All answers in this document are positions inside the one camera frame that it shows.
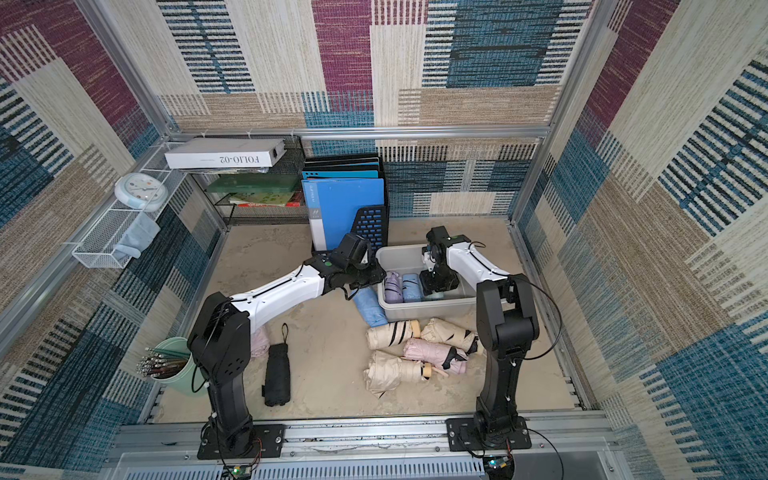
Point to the beige umbrella black stripes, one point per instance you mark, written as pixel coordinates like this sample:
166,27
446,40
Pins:
392,334

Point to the teal file folder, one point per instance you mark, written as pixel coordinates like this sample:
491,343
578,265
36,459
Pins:
340,174

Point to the white wire basket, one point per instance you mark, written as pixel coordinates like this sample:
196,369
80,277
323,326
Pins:
96,248

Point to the red book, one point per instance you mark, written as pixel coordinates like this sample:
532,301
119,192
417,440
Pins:
286,199

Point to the grey plastic storage box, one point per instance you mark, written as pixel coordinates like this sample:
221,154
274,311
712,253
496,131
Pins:
407,262

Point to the light blue umbrella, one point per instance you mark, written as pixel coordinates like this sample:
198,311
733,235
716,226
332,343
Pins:
412,291

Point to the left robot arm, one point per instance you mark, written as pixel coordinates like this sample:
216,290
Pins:
220,340

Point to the black mesh file holder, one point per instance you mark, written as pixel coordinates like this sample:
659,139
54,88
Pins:
371,222

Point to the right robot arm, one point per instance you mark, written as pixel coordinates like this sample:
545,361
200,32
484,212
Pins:
507,326

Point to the mint green umbrella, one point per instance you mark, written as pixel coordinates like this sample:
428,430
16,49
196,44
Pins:
435,296

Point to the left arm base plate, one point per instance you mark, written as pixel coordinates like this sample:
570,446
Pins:
257,441

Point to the white folio box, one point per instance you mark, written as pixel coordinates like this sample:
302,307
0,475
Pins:
226,153

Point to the beige umbrella right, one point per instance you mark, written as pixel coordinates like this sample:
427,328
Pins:
440,331

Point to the light blue cloth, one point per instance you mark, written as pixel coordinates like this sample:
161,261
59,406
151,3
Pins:
137,238

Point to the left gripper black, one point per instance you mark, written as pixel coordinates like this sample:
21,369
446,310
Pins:
377,276

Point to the black wire shelf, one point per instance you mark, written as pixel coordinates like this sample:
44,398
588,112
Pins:
291,163

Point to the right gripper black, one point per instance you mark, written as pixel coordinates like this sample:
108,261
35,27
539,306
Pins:
438,282

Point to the pale pink small umbrella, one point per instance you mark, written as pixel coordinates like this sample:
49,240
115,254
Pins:
259,343

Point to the beige umbrella front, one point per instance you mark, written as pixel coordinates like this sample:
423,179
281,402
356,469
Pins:
386,372

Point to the white round clock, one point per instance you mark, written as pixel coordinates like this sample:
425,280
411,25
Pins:
141,192

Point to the purple umbrella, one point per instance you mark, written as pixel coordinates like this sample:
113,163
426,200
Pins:
393,288

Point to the mint green pen cup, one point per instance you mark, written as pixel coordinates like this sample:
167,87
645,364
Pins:
171,364

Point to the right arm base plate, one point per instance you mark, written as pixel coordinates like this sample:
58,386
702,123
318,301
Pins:
470,435

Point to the blue clip file folder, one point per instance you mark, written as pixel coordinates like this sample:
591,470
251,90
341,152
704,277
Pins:
333,205

